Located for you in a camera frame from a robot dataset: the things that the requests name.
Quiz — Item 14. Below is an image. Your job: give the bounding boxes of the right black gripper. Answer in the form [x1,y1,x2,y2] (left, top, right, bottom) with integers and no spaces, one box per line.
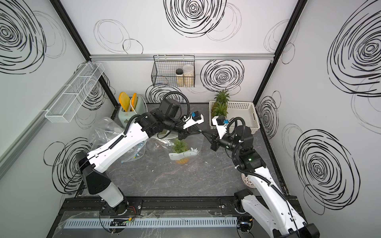
[202,129,242,156]

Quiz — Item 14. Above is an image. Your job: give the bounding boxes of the clear zip-top bag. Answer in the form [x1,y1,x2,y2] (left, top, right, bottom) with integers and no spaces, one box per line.
[152,132,204,165]
[121,141,146,163]
[88,117,124,150]

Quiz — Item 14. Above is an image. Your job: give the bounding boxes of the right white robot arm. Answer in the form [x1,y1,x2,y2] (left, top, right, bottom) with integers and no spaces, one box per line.
[201,116,320,238]

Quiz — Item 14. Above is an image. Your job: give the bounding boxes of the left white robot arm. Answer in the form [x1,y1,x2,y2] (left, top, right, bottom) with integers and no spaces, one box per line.
[76,91,191,215]

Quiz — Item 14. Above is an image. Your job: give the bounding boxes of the cream perforated plastic basket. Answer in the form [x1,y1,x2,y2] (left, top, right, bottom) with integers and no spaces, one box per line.
[227,101,261,134]

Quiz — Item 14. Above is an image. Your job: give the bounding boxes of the white round sink strainer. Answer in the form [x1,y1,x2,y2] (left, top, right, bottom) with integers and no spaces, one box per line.
[241,173,256,189]

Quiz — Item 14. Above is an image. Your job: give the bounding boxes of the white-lid spice jar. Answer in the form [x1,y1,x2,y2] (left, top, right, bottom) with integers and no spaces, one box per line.
[183,64,194,87]

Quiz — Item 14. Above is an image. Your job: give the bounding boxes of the mint green toaster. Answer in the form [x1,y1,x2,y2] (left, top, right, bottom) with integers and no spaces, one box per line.
[118,95,148,129]

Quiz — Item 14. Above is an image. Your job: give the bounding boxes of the right yellow toast slice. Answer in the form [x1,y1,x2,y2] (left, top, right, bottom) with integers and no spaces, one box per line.
[130,93,138,111]

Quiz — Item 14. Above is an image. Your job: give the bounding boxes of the yellow toast slice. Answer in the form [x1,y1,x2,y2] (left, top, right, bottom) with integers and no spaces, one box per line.
[119,92,131,112]
[130,93,138,111]

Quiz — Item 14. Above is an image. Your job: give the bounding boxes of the dark-lid spice jar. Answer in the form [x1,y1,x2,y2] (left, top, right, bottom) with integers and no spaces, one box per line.
[176,68,184,87]

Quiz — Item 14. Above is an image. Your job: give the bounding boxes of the left yellow toast slice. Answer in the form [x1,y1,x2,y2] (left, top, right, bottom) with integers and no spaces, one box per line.
[119,92,131,112]

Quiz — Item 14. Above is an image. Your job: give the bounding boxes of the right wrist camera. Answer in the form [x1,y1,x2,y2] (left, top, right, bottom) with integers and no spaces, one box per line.
[211,115,229,139]

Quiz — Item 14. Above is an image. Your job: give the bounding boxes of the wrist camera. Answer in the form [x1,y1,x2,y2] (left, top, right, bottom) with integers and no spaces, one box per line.
[183,111,204,129]
[211,115,229,139]

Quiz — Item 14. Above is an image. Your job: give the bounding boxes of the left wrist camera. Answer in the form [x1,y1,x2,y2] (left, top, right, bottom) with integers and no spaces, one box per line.
[183,111,204,129]

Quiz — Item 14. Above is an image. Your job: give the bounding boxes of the white toaster power cord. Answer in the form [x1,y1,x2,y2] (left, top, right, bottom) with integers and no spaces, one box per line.
[127,95,148,117]

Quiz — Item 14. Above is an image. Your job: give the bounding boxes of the black wire wall basket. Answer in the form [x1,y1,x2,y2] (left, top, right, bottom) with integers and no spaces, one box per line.
[151,55,195,87]

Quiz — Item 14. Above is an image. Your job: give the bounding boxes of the grey slotted cable duct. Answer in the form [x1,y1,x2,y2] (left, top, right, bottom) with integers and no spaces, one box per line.
[63,217,237,230]

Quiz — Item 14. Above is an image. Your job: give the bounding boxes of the white mesh wall shelf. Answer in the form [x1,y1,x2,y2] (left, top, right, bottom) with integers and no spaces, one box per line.
[45,61,104,123]

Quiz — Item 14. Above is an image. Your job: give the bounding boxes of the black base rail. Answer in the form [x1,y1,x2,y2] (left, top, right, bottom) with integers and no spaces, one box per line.
[59,196,243,215]

